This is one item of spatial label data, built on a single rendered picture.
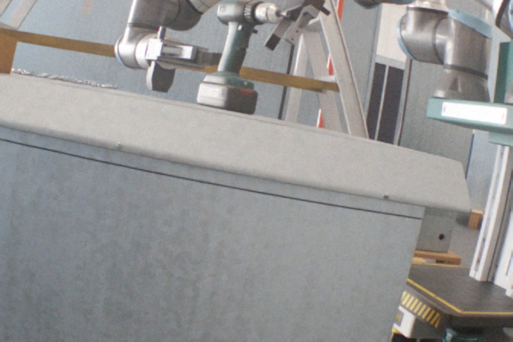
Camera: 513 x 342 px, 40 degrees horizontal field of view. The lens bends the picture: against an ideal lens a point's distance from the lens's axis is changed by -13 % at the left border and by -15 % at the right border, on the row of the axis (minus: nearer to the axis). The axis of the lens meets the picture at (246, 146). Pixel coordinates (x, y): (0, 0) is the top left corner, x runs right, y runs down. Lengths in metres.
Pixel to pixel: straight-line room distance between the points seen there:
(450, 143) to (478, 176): 3.87
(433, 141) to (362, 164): 2.83
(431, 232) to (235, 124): 2.94
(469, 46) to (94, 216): 1.40
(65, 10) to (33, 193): 2.80
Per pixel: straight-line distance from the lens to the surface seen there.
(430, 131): 3.72
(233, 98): 1.54
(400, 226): 0.98
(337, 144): 0.90
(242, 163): 0.87
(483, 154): 7.60
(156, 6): 1.90
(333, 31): 2.88
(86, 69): 3.66
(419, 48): 2.26
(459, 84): 2.11
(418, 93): 3.70
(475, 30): 2.14
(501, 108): 1.79
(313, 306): 0.97
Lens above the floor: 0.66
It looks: 3 degrees down
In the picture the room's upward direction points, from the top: 11 degrees clockwise
